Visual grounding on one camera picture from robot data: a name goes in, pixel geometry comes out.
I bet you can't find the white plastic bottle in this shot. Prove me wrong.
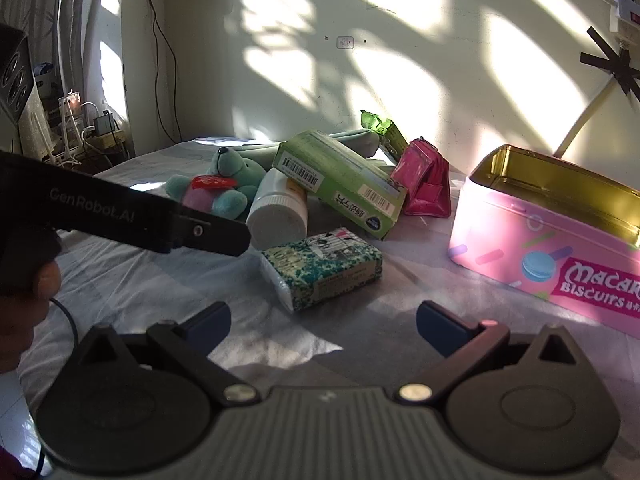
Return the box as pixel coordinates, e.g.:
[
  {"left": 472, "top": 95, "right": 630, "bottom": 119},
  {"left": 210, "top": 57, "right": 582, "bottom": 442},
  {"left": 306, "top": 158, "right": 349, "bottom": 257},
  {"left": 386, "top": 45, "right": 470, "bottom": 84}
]
[{"left": 246, "top": 167, "right": 309, "bottom": 250}]

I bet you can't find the green snack packet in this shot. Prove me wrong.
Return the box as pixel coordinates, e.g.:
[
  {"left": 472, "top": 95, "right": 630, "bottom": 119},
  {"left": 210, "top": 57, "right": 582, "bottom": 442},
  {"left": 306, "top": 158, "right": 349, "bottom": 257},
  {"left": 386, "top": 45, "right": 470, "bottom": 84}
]
[{"left": 361, "top": 110, "right": 408, "bottom": 161}]

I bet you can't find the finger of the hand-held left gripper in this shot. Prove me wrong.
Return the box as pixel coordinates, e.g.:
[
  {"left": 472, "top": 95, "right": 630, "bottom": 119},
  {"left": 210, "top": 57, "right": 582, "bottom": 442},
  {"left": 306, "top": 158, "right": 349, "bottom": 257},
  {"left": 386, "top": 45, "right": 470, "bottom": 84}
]
[{"left": 171, "top": 204, "right": 252, "bottom": 257}]

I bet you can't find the black tape cross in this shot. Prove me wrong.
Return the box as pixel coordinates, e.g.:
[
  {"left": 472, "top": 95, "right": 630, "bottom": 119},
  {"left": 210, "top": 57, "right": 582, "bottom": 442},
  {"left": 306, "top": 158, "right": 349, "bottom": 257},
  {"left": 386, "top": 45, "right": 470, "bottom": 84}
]
[{"left": 580, "top": 25, "right": 640, "bottom": 96}]

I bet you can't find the grey-green fabric pouch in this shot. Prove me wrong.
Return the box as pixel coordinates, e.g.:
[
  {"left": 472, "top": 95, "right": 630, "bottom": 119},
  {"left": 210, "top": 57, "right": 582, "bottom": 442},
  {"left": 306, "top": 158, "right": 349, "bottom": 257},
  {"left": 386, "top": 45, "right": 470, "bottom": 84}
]
[{"left": 235, "top": 128, "right": 396, "bottom": 171}]

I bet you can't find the pink wallet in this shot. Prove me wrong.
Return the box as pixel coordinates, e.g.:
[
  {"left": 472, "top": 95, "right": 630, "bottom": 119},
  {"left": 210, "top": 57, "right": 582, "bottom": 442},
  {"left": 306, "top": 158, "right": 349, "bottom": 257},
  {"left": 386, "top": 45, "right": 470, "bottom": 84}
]
[{"left": 390, "top": 137, "right": 452, "bottom": 218}]

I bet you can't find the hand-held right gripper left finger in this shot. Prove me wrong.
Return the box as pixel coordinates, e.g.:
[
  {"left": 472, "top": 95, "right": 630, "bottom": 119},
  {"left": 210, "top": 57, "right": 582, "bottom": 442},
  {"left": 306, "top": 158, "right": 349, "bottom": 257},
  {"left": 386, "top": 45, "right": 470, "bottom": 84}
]
[{"left": 76, "top": 301, "right": 262, "bottom": 406}]

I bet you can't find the teal plush toy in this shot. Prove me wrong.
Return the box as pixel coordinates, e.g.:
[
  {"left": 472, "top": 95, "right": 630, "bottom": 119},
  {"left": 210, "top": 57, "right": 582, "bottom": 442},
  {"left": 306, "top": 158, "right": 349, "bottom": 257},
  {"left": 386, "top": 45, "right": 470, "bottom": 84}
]
[{"left": 164, "top": 146, "right": 267, "bottom": 220}]

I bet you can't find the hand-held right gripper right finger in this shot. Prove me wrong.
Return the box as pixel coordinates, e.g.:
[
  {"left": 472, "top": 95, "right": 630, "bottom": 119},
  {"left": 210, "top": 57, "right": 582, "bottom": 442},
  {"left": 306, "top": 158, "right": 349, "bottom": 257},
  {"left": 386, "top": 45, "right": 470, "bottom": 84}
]
[{"left": 398, "top": 300, "right": 583, "bottom": 404}]

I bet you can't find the pink biscuit tin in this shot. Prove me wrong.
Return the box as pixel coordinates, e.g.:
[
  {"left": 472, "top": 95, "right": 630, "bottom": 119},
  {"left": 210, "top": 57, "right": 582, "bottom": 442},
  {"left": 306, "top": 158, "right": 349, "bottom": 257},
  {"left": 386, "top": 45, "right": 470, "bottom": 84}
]
[{"left": 447, "top": 144, "right": 640, "bottom": 338}]

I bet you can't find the green cardboard box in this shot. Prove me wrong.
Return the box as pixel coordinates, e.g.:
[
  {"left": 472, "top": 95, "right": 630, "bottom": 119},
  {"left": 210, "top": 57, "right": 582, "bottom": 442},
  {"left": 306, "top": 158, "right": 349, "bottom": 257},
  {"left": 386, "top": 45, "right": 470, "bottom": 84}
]
[{"left": 271, "top": 130, "right": 408, "bottom": 240}]

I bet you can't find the green patterned tissue pack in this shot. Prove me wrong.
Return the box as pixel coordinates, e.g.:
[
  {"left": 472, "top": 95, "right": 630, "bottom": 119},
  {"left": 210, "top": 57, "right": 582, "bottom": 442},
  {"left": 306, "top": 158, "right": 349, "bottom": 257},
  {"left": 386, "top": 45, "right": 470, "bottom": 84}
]
[{"left": 259, "top": 227, "right": 383, "bottom": 313}]

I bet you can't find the person's left hand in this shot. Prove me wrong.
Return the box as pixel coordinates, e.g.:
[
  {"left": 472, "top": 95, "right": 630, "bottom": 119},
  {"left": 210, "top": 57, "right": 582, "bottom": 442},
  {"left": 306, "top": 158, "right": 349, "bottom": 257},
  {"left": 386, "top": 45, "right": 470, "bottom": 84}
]
[{"left": 0, "top": 264, "right": 62, "bottom": 375}]

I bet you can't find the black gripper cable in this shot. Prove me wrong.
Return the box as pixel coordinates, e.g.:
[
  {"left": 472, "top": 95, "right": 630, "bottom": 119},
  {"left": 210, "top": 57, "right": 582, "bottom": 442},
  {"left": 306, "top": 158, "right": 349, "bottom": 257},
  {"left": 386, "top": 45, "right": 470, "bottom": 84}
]
[{"left": 49, "top": 298, "right": 80, "bottom": 353}]

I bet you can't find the yellow power strip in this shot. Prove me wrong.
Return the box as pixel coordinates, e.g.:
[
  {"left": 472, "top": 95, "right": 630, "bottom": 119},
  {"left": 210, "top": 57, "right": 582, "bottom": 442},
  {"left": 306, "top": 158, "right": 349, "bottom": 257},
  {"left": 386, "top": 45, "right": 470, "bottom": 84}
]
[{"left": 82, "top": 127, "right": 128, "bottom": 152}]

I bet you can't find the black wall cable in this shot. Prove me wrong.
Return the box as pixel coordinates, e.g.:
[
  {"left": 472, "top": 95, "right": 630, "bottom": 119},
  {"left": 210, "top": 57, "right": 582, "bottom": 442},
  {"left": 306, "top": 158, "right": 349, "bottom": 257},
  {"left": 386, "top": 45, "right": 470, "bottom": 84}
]
[{"left": 142, "top": 0, "right": 183, "bottom": 143}]

